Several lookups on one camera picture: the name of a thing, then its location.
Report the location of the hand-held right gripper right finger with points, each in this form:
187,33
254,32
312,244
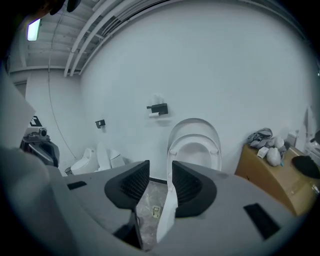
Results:
200,197

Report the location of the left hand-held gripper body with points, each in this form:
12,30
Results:
51,156

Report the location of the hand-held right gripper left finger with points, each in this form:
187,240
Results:
120,192

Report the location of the white toilet seat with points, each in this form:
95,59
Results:
192,138

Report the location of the white toilet bowl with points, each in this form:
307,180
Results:
167,215

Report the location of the white boxy toilet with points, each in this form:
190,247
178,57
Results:
105,155

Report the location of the white toilet lid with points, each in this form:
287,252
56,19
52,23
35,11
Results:
193,126

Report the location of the white paper towel roll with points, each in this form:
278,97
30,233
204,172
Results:
153,115

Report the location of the grey pipe fitting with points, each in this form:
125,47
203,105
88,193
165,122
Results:
68,171

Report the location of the beige plastic fitting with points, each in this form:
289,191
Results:
156,212

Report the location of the large cardboard box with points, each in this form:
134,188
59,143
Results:
265,175

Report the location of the small white box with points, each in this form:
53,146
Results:
262,152

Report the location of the white plastic bundle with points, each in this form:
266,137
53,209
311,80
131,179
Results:
278,142
273,156

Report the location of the grey crumpled cloth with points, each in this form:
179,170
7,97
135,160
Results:
260,137

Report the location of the matte black oval sheet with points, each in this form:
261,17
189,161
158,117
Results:
306,166

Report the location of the white ceiling pipes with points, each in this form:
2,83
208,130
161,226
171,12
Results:
85,37

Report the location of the rectangular ceiling light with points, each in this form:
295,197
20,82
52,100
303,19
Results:
33,30

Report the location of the small black wall holder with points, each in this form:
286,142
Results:
100,124

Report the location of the black wall paper holder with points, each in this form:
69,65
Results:
160,108

